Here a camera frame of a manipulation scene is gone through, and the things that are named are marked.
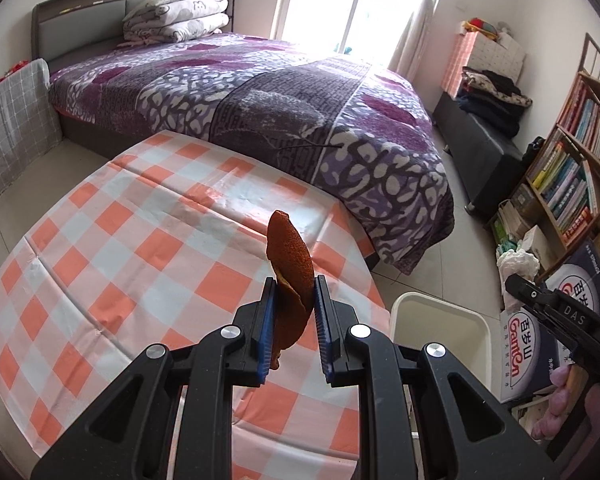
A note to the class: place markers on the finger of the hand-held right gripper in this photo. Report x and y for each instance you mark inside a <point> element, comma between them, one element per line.
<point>530,292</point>
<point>557,332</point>

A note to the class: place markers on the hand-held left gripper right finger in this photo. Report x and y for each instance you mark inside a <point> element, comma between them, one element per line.
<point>325,340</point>

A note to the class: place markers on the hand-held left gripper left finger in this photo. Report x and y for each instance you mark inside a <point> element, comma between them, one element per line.
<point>265,340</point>

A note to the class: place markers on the dried orange peel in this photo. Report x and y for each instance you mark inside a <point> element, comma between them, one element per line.
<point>290,255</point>

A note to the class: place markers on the white plastic trash bin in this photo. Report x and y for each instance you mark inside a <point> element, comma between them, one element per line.
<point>445,325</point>

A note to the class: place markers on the person's right hand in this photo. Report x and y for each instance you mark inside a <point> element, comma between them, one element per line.
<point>560,405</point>

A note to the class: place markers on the dark blue water carton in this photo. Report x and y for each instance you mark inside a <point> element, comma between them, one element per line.
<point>527,350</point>

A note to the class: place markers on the tissue box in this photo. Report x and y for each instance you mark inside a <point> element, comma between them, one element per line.
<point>537,245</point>

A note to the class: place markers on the stack of teal papers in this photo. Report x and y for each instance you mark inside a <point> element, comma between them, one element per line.
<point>505,250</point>

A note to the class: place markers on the white paper bag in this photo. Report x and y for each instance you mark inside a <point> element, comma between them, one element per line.
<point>507,222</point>

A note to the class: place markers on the small black bag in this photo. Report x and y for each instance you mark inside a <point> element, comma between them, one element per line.
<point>534,152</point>

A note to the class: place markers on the black bench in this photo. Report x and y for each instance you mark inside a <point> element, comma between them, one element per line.
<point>480,160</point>

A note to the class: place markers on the orange white checkered tablecloth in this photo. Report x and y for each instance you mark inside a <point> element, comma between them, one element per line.
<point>130,260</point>

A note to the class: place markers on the wooden bookshelf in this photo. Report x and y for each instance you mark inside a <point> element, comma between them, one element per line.
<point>565,135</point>

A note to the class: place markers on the row of pink spined books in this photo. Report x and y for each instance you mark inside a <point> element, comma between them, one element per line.
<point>592,125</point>

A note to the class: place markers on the pile of dark clothes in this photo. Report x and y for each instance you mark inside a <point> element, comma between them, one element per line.
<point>490,100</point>

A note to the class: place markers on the bed with purple blanket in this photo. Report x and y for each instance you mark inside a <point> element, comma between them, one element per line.
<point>280,110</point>

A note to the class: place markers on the pink checkered cloth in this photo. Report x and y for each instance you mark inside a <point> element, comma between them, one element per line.
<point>455,65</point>

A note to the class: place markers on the colourful plush toys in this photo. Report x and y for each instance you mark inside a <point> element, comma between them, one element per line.
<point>480,27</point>

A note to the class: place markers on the sheer light curtain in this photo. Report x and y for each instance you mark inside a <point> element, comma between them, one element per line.
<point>420,20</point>

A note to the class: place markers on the grey checked cloth cover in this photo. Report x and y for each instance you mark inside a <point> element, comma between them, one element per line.
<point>10,125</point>

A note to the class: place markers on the bright window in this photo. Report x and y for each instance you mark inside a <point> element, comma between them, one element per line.
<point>340,5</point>

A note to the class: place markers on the folded white floral quilt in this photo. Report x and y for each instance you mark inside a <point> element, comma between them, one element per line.
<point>175,15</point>

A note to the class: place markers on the grey bed frame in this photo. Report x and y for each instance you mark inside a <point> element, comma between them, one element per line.
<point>75,20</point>

